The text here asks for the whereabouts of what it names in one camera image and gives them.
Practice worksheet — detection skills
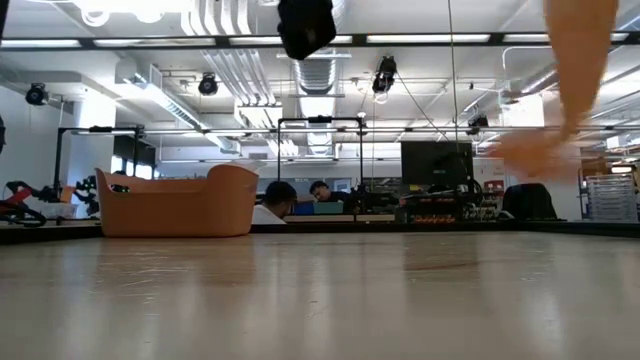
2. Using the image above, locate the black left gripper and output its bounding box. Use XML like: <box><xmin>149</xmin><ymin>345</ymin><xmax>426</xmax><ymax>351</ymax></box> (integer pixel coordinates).
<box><xmin>276</xmin><ymin>0</ymin><xmax>338</xmax><ymax>62</ymax></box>

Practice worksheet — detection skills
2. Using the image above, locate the orange elastic bandage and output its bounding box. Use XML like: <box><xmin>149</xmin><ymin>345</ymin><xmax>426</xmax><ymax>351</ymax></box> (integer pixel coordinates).
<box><xmin>487</xmin><ymin>0</ymin><xmax>621</xmax><ymax>182</ymax></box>

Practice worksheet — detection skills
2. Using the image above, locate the black ceiling spotlight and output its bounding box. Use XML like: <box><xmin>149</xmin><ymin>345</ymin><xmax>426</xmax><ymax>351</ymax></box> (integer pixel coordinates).
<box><xmin>467</xmin><ymin>114</ymin><xmax>490</xmax><ymax>136</ymax></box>
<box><xmin>197</xmin><ymin>72</ymin><xmax>220</xmax><ymax>97</ymax></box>
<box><xmin>371</xmin><ymin>54</ymin><xmax>399</xmax><ymax>95</ymax></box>
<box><xmin>24</xmin><ymin>82</ymin><xmax>50</xmax><ymax>107</ymax></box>

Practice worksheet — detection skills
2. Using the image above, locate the person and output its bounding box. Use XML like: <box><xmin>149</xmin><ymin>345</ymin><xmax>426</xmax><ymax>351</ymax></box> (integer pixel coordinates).
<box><xmin>308</xmin><ymin>180</ymin><xmax>352</xmax><ymax>204</ymax></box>
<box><xmin>250</xmin><ymin>180</ymin><xmax>299</xmax><ymax>226</ymax></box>

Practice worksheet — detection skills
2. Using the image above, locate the black display panel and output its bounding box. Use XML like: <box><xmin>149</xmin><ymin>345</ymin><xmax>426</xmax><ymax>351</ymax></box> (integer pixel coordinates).
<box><xmin>400</xmin><ymin>141</ymin><xmax>474</xmax><ymax>187</ymax></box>

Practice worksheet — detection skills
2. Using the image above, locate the black overhead beam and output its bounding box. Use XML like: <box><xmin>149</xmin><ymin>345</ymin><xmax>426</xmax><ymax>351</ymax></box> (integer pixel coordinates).
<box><xmin>0</xmin><ymin>30</ymin><xmax>640</xmax><ymax>50</ymax></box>

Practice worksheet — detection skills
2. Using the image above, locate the orange plastic basin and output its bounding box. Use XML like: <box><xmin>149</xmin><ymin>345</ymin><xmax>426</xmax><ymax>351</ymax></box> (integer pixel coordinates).
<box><xmin>95</xmin><ymin>163</ymin><xmax>260</xmax><ymax>238</ymax></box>

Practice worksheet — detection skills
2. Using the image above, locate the black office chair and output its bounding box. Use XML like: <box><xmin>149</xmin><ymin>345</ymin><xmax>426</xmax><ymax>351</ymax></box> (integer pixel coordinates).
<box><xmin>501</xmin><ymin>181</ymin><xmax>558</xmax><ymax>222</ymax></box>

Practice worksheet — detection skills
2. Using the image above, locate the black rectangular rig frame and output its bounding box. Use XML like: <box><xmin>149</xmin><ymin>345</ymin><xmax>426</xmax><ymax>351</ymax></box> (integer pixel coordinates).
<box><xmin>53</xmin><ymin>124</ymin><xmax>146</xmax><ymax>199</ymax></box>
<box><xmin>276</xmin><ymin>115</ymin><xmax>365</xmax><ymax>224</ymax></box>

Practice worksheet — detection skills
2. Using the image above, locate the thin hanging black cable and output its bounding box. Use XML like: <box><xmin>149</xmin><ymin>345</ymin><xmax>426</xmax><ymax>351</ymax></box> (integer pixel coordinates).
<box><xmin>446</xmin><ymin>0</ymin><xmax>460</xmax><ymax>151</ymax></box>

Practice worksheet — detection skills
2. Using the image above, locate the black aluminium table frame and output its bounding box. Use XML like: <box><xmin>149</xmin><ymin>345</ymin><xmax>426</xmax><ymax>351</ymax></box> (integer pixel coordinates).
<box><xmin>0</xmin><ymin>220</ymin><xmax>640</xmax><ymax>246</ymax></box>

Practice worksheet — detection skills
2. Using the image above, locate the metal wire shelf rack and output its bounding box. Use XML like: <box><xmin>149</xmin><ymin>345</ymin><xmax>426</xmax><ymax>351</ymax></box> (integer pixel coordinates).
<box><xmin>584</xmin><ymin>172</ymin><xmax>640</xmax><ymax>224</ymax></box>

